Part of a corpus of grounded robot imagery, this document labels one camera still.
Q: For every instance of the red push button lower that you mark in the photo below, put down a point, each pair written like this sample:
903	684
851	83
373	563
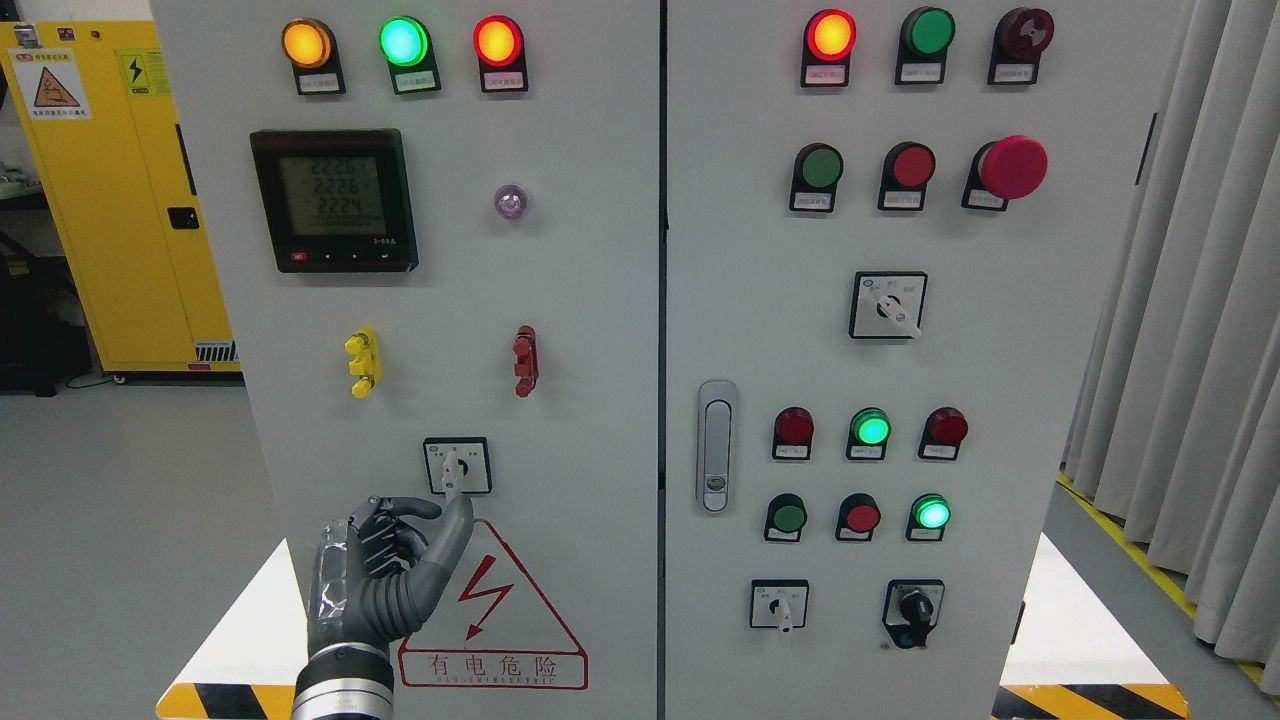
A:
857	518

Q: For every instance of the black digital power meter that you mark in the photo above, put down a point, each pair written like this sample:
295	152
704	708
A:
336	200

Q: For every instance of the lit green indicator middle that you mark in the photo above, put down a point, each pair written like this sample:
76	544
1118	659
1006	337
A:
869	431

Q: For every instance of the red push button upper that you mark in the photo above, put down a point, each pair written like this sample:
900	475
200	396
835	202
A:
906	170

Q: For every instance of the white rotary light switch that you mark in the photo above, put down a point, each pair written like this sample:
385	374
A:
458	464

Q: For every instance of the green push button lower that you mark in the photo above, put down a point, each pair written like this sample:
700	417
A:
785	519

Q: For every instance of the red electric hazard warning sticker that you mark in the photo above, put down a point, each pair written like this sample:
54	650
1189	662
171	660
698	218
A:
493	628

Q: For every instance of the small clear lamp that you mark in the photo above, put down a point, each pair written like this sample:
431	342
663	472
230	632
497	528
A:
511	202

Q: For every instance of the green push button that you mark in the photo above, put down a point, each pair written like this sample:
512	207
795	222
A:
785	519
817	169

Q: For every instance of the dark red indicator left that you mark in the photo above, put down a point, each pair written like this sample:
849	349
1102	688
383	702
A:
793	433

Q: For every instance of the grey cabinet door handle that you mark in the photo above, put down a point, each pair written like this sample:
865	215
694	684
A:
714	450

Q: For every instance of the silver black robot forearm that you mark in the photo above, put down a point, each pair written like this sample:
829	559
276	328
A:
345	681

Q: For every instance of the red push button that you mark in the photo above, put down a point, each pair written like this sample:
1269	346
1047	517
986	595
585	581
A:
857	518
906	170

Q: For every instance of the white rotary selector upper right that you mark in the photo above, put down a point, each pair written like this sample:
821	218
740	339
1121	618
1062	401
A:
887	305

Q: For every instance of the red emergency stop button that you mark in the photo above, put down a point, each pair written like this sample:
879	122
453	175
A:
1005	170

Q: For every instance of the grey curtain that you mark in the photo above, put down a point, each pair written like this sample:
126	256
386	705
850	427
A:
1176	431

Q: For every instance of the grey electrical control cabinet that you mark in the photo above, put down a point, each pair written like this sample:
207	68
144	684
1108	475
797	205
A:
657	143

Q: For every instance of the red lit indicator top right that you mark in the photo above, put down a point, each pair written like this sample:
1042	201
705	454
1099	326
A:
829	38

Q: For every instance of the white rotary selector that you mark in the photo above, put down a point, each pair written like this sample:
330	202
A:
778	604
887	305

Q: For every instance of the yellow terminal connector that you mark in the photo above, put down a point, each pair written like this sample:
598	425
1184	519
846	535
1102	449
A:
364	363

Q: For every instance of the dark green indicator top right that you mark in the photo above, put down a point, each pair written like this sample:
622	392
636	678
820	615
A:
924	38

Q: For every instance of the dark red indicator right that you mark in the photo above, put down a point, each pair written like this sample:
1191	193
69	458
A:
942	434

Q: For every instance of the yellow safety storage cabinet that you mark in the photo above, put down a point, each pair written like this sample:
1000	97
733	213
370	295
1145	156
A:
95	101

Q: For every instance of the red indicator light top left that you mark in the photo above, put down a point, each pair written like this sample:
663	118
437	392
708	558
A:
500	50

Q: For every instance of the green push button upper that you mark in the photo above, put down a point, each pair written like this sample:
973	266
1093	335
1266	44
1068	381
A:
817	169

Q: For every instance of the dark red indicator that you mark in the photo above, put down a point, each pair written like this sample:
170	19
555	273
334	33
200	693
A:
793	433
942	434

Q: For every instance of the green indicator light top left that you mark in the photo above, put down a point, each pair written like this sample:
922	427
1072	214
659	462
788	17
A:
406	44

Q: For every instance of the white rotary selector lower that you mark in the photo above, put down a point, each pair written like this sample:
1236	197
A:
778	604

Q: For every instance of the lit green button lower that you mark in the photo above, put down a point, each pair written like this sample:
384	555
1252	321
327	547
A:
928	517

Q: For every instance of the orange indicator light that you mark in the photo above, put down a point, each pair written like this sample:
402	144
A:
310	47

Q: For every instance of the dark red buzzer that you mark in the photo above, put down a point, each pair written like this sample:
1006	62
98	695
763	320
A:
1020	39

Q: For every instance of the red terminal connector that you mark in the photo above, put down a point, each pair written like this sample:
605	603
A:
527	369

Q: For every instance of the black knob selector switch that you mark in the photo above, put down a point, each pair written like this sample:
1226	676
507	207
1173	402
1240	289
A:
912	610

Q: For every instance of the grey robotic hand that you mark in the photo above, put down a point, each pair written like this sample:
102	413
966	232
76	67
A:
380	573

